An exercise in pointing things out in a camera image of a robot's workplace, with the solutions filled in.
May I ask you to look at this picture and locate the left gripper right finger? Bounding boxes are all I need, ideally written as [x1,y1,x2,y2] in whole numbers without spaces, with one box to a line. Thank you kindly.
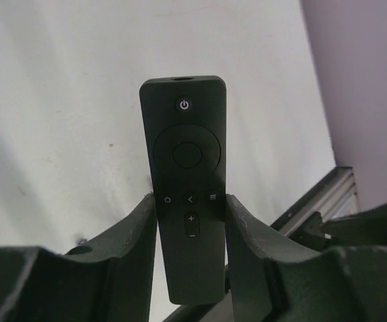
[225,195,318,321]

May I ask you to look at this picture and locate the right aluminium frame post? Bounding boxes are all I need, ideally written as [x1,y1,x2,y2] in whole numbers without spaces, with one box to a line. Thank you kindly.
[271,166,360,236]

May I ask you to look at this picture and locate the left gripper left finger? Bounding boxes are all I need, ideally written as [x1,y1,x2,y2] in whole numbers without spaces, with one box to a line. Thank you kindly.
[65,193,156,321]

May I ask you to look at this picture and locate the black remote control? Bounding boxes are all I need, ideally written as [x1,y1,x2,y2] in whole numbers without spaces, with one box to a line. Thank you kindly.
[139,76,227,305]

